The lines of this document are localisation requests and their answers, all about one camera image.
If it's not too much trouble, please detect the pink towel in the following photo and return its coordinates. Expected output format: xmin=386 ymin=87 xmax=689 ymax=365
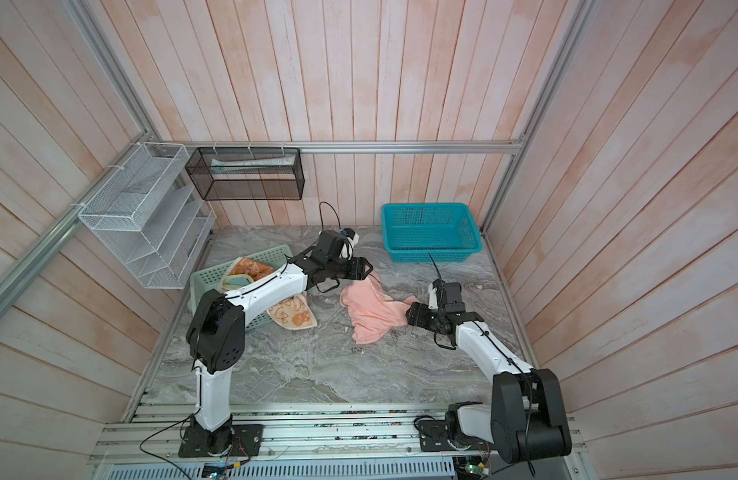
xmin=340 ymin=274 xmax=418 ymax=345

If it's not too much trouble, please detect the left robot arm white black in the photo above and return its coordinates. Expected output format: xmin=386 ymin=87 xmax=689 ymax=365
xmin=186 ymin=228 xmax=373 ymax=433

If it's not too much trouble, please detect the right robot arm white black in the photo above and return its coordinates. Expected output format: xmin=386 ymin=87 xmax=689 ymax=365
xmin=406 ymin=279 xmax=572 ymax=464

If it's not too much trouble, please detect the orange patterned towel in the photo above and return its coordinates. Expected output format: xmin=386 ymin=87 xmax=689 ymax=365
xmin=219 ymin=257 xmax=317 ymax=330

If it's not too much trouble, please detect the teal plastic basket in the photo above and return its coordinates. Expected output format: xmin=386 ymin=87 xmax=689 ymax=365
xmin=381 ymin=203 xmax=483 ymax=263

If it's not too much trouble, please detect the teal yellow-trimmed towel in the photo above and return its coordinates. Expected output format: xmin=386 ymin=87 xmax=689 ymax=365
xmin=219 ymin=274 xmax=254 ymax=292

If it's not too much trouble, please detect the green circuit board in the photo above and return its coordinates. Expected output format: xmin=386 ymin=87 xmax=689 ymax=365
xmin=453 ymin=457 xmax=490 ymax=480

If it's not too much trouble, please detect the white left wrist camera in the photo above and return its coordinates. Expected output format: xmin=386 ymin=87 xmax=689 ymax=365
xmin=340 ymin=228 xmax=360 ymax=259

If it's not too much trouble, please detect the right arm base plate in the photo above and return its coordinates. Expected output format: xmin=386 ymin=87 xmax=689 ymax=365
xmin=413 ymin=415 xmax=493 ymax=452

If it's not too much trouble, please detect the black wire mesh basket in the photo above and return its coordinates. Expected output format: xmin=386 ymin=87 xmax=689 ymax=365
xmin=186 ymin=146 xmax=305 ymax=201

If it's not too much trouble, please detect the black cable at base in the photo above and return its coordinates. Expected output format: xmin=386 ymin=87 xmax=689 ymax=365
xmin=139 ymin=415 xmax=196 ymax=480

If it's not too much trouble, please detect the white wire mesh shelf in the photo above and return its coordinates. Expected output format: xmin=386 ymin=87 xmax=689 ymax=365
xmin=79 ymin=143 xmax=216 ymax=289

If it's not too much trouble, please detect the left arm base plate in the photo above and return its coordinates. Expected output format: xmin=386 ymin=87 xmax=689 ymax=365
xmin=178 ymin=421 xmax=264 ymax=458

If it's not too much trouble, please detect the aluminium frame rail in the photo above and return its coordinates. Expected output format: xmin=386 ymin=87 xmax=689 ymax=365
xmin=0 ymin=1 xmax=600 ymax=320

